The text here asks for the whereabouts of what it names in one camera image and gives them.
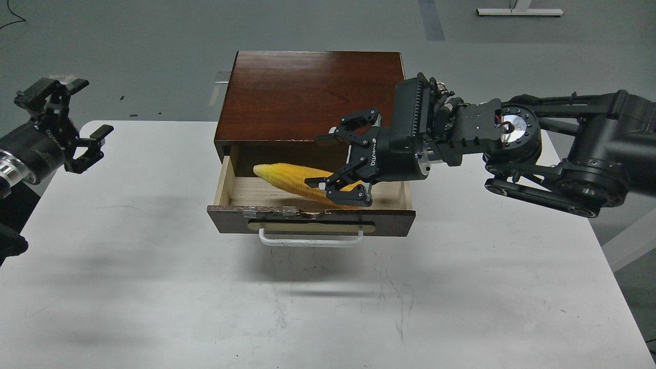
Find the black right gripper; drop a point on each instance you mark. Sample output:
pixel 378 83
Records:
pixel 47 101

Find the yellow corn cob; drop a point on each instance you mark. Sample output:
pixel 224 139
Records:
pixel 291 178

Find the dark wooden cabinet box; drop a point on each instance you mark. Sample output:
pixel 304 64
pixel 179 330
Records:
pixel 287 98

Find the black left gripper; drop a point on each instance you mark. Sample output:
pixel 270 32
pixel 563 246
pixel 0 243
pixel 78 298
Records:
pixel 363 135

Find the wooden drawer with white handle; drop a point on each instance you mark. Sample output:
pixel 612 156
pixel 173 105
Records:
pixel 249 205

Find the white table leg base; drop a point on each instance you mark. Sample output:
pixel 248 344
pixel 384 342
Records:
pixel 520 8

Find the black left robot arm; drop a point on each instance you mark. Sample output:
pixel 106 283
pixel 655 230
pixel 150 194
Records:
pixel 19 201

